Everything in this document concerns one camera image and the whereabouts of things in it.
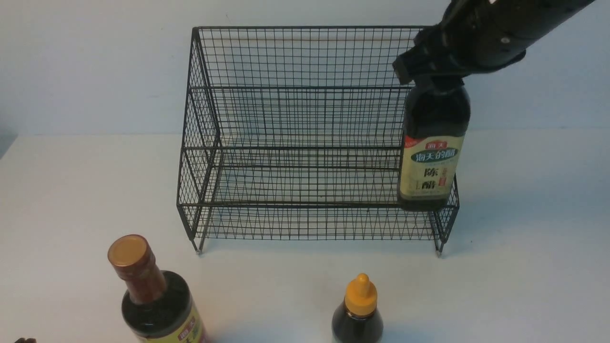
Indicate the vinegar bottle gold cap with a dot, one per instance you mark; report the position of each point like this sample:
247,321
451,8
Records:
436,118

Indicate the black wire mesh rack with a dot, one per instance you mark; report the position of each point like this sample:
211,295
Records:
294,133

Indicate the dark brown object at edge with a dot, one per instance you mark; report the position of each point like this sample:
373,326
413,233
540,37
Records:
26,340

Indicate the soy sauce bottle brown cap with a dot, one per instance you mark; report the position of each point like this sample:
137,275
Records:
158,305

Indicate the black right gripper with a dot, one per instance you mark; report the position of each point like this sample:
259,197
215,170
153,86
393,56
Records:
466,41

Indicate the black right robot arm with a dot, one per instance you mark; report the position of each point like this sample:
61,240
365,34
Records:
531,20

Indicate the small dark bottle yellow cap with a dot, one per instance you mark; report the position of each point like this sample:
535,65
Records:
357,319

